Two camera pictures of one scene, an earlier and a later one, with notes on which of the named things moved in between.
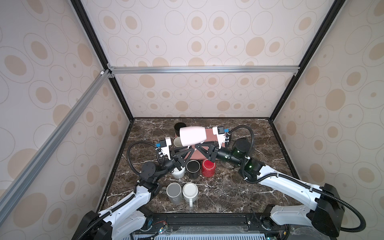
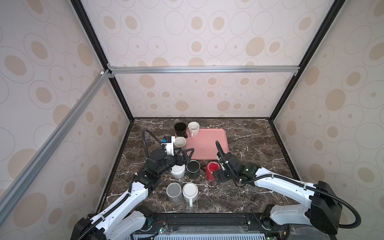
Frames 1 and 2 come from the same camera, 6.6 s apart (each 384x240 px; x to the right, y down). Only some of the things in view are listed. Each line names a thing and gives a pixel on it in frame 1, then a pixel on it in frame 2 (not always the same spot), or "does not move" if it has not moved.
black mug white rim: [192, 168] does not move
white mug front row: [190, 192] does not move
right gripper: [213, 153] -> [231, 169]
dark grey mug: [174, 192] does not move
